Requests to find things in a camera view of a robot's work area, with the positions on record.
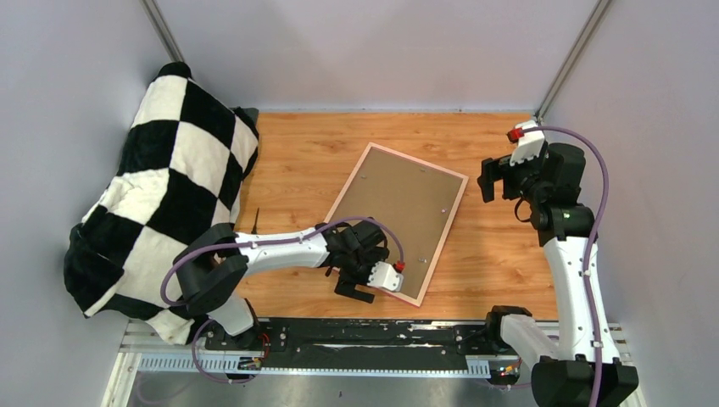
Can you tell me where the black white checkered pillow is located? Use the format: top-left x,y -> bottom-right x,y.
63,62 -> 259,345

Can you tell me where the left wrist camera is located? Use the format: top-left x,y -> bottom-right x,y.
366,261 -> 404,293

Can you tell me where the white slotted cable duct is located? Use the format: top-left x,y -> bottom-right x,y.
134,352 -> 493,377

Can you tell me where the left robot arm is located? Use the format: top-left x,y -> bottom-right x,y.
167,216 -> 404,350

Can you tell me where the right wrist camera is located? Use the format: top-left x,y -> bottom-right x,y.
507,120 -> 545,166

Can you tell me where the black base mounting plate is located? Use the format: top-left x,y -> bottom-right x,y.
204,317 -> 519,372

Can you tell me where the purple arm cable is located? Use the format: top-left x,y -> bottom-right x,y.
519,125 -> 610,407
160,216 -> 407,386

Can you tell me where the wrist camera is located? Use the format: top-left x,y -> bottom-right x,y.
507,120 -> 545,166
366,261 -> 404,293

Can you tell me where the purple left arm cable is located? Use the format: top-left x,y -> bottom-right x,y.
160,216 -> 407,386

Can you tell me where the pink picture frame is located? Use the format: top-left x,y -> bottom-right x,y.
324,142 -> 470,309

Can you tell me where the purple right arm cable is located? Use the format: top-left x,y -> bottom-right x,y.
519,125 -> 610,407

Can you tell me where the pink handled screwdriver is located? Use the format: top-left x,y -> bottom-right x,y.
250,208 -> 259,234

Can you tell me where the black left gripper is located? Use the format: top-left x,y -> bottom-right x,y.
336,247 -> 390,303

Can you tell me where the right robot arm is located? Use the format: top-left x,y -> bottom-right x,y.
477,143 -> 638,406

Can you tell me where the brown frame backing board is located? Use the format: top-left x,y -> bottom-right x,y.
330,147 -> 464,300

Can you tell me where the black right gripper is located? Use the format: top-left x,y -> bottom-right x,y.
477,145 -> 548,205

